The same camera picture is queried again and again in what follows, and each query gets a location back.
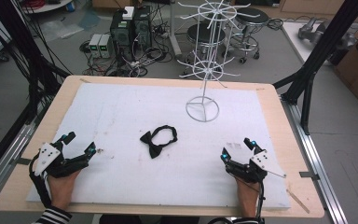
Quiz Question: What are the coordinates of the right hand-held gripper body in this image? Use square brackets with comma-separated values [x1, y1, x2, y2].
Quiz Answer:
[225, 149, 287, 184]

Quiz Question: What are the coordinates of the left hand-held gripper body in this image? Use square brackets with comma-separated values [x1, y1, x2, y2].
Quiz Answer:
[34, 141, 90, 179]

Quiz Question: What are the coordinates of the black bow tie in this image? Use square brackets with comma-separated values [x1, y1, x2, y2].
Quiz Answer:
[139, 124, 179, 160]

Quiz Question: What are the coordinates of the white wire display rack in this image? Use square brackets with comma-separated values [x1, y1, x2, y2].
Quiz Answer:
[176, 0, 261, 123]

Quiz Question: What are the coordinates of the person's left hand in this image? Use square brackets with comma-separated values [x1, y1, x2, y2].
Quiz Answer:
[47, 169, 82, 211]

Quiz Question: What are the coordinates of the person's right hand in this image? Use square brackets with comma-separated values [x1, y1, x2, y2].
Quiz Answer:
[235, 175, 261, 218]

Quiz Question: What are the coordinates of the wooden stick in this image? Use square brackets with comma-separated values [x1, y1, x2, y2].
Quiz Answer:
[286, 189, 311, 215]

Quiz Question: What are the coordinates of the striped left sleeve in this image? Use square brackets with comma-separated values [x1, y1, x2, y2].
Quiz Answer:
[33, 204, 73, 224]

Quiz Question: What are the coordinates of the striped sleeve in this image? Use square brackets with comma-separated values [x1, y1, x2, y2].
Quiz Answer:
[33, 204, 73, 224]
[231, 217, 266, 224]

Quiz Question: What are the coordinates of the striped right sleeve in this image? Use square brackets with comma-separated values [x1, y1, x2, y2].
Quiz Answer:
[231, 217, 266, 224]

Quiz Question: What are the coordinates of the white foam mat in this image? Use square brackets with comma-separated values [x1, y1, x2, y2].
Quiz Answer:
[25, 81, 292, 210]

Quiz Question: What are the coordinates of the white power supply unit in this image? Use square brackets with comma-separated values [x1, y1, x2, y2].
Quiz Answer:
[88, 33, 103, 59]
[98, 34, 114, 60]

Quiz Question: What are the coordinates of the black computer tower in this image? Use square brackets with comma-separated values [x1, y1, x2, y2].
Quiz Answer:
[109, 8, 136, 60]
[132, 5, 153, 50]

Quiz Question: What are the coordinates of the black round stool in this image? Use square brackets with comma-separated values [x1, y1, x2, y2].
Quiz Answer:
[185, 21, 227, 63]
[229, 7, 270, 64]

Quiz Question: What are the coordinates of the white small box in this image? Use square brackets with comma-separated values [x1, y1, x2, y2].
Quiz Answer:
[121, 6, 136, 21]

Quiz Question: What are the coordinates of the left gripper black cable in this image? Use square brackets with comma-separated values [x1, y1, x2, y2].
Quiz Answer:
[28, 152, 53, 209]

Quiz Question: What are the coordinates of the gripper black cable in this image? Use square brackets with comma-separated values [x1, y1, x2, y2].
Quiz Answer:
[207, 179, 267, 224]
[28, 152, 53, 209]

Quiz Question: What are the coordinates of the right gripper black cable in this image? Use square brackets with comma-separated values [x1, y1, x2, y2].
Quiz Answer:
[207, 179, 267, 224]

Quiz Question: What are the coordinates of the black metal frame stand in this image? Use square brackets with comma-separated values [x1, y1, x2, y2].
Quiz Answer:
[0, 0, 71, 125]
[272, 0, 358, 136]

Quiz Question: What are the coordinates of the tangle of floor cables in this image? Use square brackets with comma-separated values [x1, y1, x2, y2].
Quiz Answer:
[79, 6, 175, 78]

